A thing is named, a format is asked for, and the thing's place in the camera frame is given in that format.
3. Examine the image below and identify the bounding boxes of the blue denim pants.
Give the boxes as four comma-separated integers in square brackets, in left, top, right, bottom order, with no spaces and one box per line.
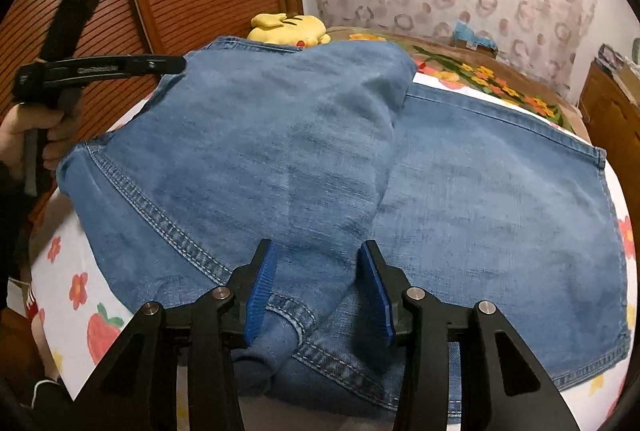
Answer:
[56,36,632,427]

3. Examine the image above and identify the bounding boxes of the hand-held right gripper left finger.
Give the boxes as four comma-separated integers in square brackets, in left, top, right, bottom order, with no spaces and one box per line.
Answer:
[75,238,279,431]

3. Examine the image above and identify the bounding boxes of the person's left hand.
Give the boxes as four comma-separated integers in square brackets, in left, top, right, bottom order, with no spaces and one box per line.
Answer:
[0,102,85,184]

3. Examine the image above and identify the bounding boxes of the yellow plush toy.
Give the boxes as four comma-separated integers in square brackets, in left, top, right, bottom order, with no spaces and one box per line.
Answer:
[247,12,332,50]

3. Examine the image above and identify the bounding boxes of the wooden cabinet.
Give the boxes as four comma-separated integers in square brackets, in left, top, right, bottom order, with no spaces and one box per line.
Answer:
[579,61,640,149]

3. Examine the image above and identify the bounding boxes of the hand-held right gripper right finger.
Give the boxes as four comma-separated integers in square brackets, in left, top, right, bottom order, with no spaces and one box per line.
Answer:
[357,238,586,431]

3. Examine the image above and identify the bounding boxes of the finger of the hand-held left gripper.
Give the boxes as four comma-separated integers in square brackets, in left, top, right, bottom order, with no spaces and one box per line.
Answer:
[127,54,188,76]

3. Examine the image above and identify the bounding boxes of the dark storage box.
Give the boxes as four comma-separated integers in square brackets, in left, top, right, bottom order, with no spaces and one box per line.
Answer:
[596,43,640,79]

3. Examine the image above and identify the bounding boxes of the small cardboard box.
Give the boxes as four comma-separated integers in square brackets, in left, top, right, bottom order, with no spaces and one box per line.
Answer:
[452,36,499,58]

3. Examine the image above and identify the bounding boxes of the strawberry print white bed sheet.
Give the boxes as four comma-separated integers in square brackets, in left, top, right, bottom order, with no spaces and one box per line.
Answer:
[27,76,640,431]

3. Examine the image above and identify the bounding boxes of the blue plastic bag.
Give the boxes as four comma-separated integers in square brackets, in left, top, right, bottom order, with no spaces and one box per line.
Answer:
[454,22,496,48]

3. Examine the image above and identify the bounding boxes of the person's black striped clothing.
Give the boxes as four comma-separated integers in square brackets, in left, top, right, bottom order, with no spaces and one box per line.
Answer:
[0,278,77,417]

